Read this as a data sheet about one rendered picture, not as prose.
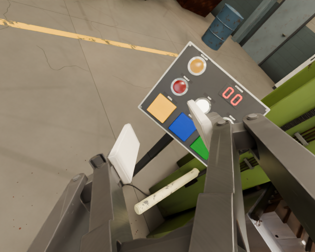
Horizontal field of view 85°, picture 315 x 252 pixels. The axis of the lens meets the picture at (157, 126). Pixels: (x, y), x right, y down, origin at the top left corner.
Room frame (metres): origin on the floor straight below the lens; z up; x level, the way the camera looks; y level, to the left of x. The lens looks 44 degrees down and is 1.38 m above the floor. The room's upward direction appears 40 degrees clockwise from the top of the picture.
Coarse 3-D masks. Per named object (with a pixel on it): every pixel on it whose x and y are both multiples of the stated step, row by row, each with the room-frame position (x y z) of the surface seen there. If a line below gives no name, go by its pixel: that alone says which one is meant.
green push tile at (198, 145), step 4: (196, 140) 0.46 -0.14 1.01; (200, 140) 0.46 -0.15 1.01; (192, 144) 0.45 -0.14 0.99; (196, 144) 0.45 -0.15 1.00; (200, 144) 0.46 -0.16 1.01; (204, 144) 0.46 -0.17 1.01; (192, 148) 0.44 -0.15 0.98; (196, 148) 0.45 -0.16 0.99; (200, 148) 0.45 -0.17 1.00; (204, 148) 0.45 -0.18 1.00; (196, 152) 0.44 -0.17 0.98; (200, 152) 0.44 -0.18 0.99; (204, 152) 0.45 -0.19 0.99; (208, 152) 0.45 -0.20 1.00; (204, 156) 0.44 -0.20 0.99
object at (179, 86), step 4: (176, 80) 0.52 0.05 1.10; (180, 80) 0.52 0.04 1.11; (176, 84) 0.51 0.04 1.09; (180, 84) 0.51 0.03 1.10; (184, 84) 0.52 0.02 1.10; (176, 88) 0.51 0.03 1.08; (180, 88) 0.51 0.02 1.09; (184, 88) 0.51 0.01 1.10; (176, 92) 0.50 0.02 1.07; (180, 92) 0.51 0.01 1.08
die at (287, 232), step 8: (280, 200) 0.54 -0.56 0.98; (272, 208) 0.49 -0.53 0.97; (280, 208) 0.50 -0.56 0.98; (288, 208) 0.54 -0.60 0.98; (264, 216) 0.46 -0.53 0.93; (272, 216) 0.46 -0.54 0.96; (280, 216) 0.47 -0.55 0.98; (288, 216) 0.49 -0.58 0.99; (272, 224) 0.45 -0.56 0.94; (280, 224) 0.45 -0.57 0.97; (288, 224) 0.45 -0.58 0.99; (296, 224) 0.48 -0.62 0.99; (272, 232) 0.44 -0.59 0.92; (280, 232) 0.44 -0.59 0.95; (288, 232) 0.44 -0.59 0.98; (296, 232) 0.45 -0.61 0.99; (304, 232) 0.46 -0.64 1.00; (280, 240) 0.43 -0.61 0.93; (288, 240) 0.42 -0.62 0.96; (296, 240) 0.42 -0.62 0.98; (288, 248) 0.41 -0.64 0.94; (296, 248) 0.41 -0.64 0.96; (312, 248) 0.43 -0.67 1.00
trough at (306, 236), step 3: (306, 234) 0.48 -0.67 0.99; (303, 237) 0.46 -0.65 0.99; (306, 237) 0.47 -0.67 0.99; (309, 237) 0.47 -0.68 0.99; (306, 240) 0.45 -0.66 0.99; (309, 240) 0.46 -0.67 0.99; (300, 243) 0.42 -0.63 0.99; (306, 243) 0.44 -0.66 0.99; (309, 243) 0.44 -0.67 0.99; (303, 246) 0.42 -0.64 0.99; (306, 246) 0.43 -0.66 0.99; (309, 246) 0.43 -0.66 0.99; (306, 249) 0.42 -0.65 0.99; (309, 249) 0.42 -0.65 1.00
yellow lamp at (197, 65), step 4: (192, 60) 0.56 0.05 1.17; (196, 60) 0.56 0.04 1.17; (200, 60) 0.56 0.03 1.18; (192, 64) 0.55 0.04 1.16; (196, 64) 0.55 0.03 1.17; (200, 64) 0.56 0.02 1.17; (192, 68) 0.55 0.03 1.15; (196, 68) 0.55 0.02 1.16; (200, 68) 0.55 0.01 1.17; (196, 72) 0.55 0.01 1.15
